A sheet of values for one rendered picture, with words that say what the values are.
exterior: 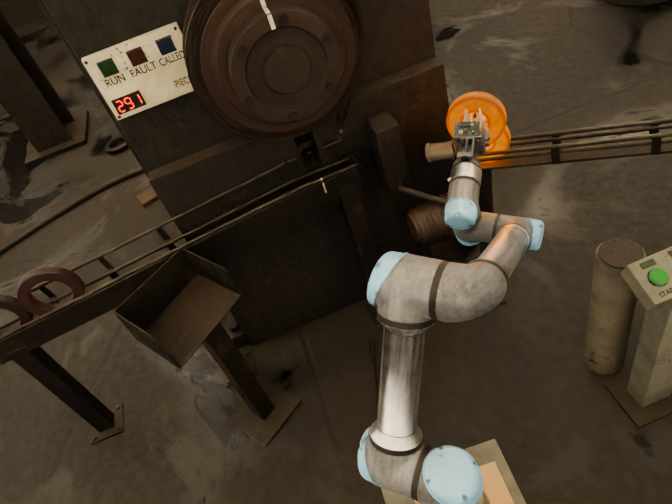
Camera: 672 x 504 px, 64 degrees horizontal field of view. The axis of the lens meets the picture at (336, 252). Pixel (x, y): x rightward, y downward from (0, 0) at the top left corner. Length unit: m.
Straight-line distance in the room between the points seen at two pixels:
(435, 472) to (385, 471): 0.11
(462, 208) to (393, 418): 0.50
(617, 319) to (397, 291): 0.87
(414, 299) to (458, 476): 0.38
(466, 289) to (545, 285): 1.21
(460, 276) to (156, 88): 0.99
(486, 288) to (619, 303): 0.72
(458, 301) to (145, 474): 1.48
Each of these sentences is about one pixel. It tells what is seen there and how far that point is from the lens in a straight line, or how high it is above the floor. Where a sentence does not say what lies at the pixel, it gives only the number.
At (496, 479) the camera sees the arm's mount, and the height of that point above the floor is 0.35.
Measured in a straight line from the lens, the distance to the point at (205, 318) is 1.59.
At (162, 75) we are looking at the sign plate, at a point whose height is 1.13.
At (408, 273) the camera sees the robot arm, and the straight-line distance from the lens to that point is 1.03.
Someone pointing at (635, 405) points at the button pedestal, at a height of 0.01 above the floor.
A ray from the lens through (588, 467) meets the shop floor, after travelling 1.85.
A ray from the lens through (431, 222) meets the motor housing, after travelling 1.74.
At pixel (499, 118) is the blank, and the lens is 1.53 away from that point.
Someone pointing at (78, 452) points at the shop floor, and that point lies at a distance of 2.40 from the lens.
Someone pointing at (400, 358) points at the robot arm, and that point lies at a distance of 1.11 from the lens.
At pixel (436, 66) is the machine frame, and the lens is 1.77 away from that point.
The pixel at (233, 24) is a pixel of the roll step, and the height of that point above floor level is 1.25.
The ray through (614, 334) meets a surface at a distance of 1.81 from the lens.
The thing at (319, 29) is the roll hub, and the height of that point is 1.18.
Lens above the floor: 1.70
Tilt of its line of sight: 43 degrees down
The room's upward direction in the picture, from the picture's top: 20 degrees counter-clockwise
